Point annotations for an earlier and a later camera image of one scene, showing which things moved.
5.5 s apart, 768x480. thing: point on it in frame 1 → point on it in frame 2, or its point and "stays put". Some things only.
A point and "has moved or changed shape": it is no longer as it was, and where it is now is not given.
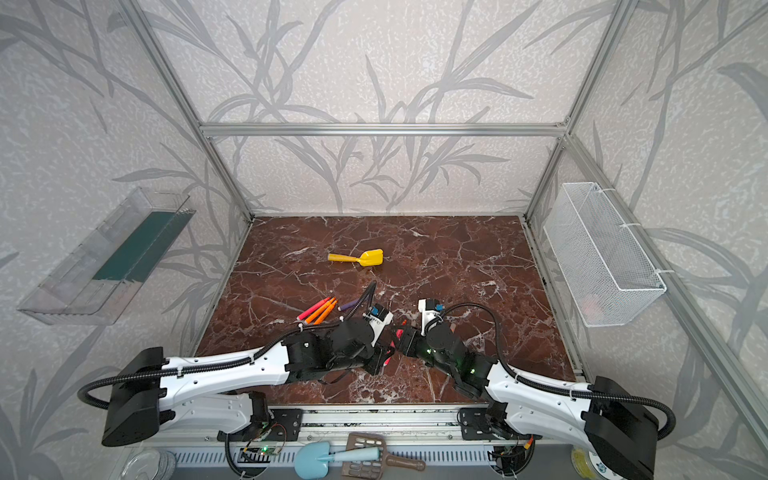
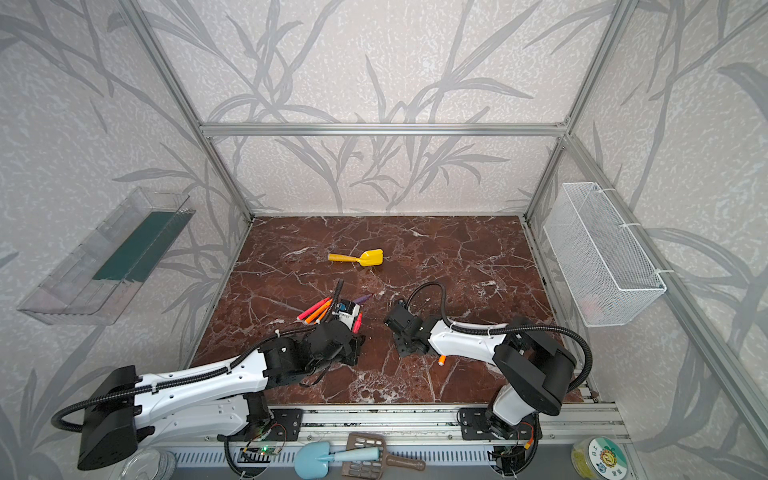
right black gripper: [417, 342] → [398, 324]
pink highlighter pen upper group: [308, 311] stays put
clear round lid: [149, 464] stays put
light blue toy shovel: [312, 459] stays put
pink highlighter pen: [398, 333] has moved or changed shape
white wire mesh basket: [608, 272] stays put
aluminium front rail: [288, 426] stays put
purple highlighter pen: [349, 305] → [363, 298]
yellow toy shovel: [366, 258] stays put
